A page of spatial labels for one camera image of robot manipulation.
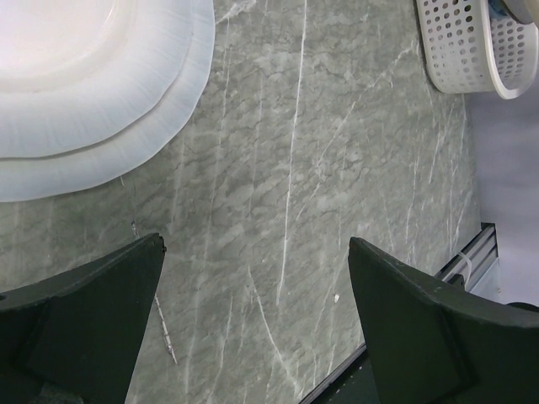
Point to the white perforated plastic bin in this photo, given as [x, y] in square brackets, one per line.
[468, 50]

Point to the aluminium rail frame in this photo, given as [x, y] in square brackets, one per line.
[472, 264]

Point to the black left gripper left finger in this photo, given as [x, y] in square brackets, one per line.
[81, 330]

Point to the black table front frame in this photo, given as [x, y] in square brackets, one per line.
[351, 382]

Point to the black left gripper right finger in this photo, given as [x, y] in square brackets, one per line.
[432, 342]

